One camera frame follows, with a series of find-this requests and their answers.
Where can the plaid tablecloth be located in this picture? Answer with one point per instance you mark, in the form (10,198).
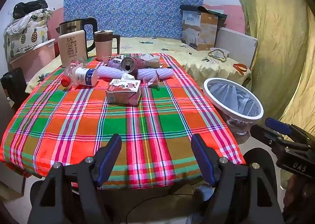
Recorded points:
(73,128)

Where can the pink storage box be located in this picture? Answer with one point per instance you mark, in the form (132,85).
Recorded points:
(37,59)

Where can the pink drink carton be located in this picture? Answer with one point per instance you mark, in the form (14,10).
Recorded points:
(123,93)

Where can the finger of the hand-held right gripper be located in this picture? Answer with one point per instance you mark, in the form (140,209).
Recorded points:
(278,125)
(263,135)

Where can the black rolled mat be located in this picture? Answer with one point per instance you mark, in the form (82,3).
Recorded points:
(192,7)

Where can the white tissue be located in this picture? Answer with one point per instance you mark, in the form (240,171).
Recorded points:
(128,76)

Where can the cardboard bedding box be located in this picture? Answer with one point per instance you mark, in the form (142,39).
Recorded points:
(196,29)

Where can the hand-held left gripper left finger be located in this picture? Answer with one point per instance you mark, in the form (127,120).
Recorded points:
(112,155)

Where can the pink tissue box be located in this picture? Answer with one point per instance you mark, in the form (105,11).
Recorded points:
(113,62)

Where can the pineapple print quilt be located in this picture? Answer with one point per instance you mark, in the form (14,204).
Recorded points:
(27,34)

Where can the yellow printed bedsheet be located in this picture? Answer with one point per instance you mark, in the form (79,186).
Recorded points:
(160,44)

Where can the steel electric kettle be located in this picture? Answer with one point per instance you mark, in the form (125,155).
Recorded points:
(73,26)

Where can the pink pitcher with brown lid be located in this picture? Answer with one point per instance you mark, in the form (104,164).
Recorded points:
(104,46)

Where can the dark green cloth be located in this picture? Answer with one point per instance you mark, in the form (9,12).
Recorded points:
(216,14)

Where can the white trash bin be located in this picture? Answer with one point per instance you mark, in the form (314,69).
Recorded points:
(256,115)

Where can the black bag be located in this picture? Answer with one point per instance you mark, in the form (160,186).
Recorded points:
(29,7)

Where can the blue floral headboard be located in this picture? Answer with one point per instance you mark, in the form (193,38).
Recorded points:
(135,10)

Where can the white panel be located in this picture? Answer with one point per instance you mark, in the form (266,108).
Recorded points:
(236,44)

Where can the clear bin liner bag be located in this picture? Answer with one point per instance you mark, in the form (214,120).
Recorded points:
(233,98)

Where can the beige paper wrapper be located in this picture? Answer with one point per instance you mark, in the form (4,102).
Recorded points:
(151,59)

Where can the white paper cup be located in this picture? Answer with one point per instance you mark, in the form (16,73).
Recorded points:
(83,76)

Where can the red soda can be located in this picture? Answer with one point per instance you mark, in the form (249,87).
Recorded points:
(128,64)

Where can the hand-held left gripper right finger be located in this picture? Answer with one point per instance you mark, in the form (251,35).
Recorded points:
(201,157)

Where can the clear plastic bottle red cap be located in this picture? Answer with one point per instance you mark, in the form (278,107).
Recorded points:
(71,70)

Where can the green curtain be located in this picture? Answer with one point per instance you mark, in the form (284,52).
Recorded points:
(270,29)

